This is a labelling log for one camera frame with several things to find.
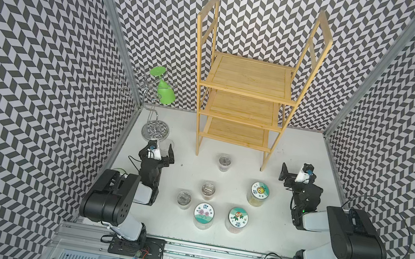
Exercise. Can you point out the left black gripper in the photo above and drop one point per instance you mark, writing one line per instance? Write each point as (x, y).
(165, 161)

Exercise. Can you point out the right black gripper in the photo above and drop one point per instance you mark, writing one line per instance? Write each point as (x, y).
(284, 173)

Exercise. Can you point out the carrot seed jar red label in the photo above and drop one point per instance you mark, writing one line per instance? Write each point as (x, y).
(236, 220)

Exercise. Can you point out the flower seed jar pink label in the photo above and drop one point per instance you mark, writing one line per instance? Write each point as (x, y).
(203, 216)

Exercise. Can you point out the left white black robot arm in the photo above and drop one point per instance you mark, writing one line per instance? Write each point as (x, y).
(111, 197)

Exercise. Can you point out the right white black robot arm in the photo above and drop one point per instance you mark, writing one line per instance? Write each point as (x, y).
(352, 233)

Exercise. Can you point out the yellow label seed jar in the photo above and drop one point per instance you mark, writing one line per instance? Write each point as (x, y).
(258, 194)

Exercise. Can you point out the bamboo three-tier shelf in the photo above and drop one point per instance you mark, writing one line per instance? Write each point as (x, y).
(244, 101)

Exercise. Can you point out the clear glass cup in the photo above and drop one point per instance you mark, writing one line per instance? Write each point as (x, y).
(164, 147)

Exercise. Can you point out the small clear tub near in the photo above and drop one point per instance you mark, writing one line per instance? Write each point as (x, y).
(183, 199)

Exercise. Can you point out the small clear tub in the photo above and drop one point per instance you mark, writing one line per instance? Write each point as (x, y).
(224, 162)
(208, 190)
(183, 199)

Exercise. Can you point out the green plastic goblet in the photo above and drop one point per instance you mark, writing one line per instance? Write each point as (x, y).
(164, 91)

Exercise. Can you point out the small clear tub middle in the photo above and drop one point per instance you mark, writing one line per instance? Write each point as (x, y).
(208, 190)

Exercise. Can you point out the small clear tub far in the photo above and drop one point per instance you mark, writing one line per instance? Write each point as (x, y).
(224, 162)

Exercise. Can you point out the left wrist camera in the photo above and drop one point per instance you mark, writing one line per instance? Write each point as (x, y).
(156, 156)

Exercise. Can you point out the chrome wire glass rack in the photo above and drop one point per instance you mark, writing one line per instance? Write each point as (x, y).
(154, 128)

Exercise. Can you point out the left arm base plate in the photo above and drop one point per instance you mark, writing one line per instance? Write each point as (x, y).
(151, 247)

